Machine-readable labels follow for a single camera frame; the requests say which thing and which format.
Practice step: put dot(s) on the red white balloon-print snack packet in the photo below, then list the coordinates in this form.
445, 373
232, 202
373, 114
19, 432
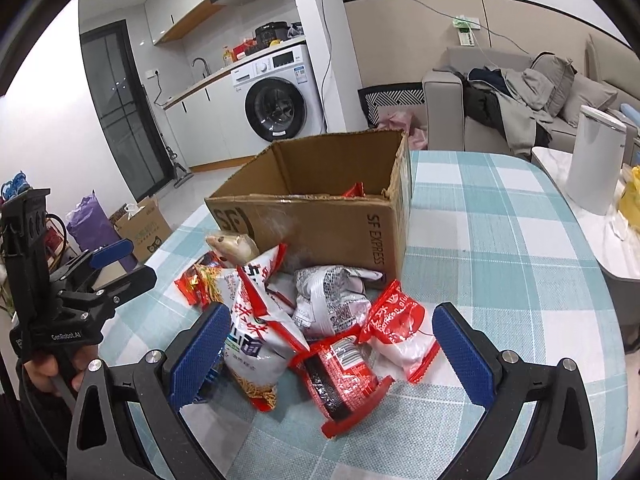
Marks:
400, 335

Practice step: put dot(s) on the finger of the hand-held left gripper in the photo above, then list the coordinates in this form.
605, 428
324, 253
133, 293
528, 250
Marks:
130, 282
112, 253

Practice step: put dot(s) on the grey white snack packet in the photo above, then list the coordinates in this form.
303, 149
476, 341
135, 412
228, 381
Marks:
330, 300

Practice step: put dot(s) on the black rice cooker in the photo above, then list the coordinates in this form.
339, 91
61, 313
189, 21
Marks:
272, 34

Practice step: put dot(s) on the white kitchen counter cabinet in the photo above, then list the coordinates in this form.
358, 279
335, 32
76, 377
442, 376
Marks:
210, 120

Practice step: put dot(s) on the light blue pillow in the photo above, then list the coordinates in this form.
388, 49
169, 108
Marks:
631, 112

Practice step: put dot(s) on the grey cushion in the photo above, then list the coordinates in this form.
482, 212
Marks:
555, 80

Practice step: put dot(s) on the person's left hand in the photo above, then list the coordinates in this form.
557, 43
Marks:
45, 366

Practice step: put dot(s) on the beige sofa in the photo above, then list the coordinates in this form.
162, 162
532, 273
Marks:
442, 110

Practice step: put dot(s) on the brown cardboard box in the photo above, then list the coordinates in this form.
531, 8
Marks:
320, 230

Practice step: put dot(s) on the red black snack packet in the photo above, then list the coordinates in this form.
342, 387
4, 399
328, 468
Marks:
340, 380

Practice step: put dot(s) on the small printed cardboard box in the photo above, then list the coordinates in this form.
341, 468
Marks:
145, 230

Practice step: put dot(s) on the dark clothes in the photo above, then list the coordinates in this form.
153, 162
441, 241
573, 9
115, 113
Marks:
482, 95

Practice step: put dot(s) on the black white patterned basket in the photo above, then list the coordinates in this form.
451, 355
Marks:
385, 102

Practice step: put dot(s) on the yellow plastic bag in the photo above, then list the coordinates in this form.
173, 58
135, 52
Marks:
631, 200

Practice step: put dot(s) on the beige cushion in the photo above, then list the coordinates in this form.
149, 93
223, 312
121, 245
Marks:
587, 100

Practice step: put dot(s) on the white wall cabinet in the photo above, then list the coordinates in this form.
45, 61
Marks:
175, 5

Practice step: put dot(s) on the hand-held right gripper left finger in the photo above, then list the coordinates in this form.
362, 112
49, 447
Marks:
200, 355

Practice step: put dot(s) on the black glass door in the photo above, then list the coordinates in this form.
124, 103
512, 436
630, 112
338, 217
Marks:
120, 110

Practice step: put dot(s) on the wall socket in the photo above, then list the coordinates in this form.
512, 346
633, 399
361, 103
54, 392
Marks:
466, 22

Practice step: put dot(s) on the white wall remote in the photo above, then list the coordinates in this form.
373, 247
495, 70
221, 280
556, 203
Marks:
468, 38

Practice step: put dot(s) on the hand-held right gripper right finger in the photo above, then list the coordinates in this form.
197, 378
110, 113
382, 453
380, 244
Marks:
462, 355

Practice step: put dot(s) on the white marble side table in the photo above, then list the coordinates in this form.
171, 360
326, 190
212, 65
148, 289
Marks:
555, 165

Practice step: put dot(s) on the yellow bottle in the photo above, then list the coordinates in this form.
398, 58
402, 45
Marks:
228, 57

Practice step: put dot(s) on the small red snack packet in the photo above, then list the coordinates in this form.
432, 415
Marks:
354, 191

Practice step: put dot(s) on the stick vacuum cleaner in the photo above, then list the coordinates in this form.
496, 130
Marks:
179, 170

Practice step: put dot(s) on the large white red stick-snack bag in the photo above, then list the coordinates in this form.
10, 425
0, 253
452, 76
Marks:
260, 340

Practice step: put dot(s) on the small red noodle-snack packet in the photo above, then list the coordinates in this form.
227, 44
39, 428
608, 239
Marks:
200, 280

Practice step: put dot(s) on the pink cloth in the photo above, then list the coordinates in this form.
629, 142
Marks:
400, 122

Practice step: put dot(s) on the purple plastic bag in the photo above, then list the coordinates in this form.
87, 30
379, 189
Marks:
87, 225

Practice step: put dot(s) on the teal checked tablecloth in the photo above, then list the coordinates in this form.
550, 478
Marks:
500, 260

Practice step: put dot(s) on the white washing machine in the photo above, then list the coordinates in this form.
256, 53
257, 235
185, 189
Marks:
280, 105

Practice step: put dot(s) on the red box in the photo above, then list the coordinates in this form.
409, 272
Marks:
245, 50

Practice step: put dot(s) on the white cylindrical bin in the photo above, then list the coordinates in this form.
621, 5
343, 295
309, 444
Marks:
592, 160

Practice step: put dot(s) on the chrome sink faucet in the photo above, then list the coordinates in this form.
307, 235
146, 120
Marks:
201, 62

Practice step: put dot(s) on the tan bun packet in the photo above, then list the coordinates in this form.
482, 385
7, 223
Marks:
232, 247

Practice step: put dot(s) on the grey jacket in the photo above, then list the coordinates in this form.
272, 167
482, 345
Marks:
522, 105

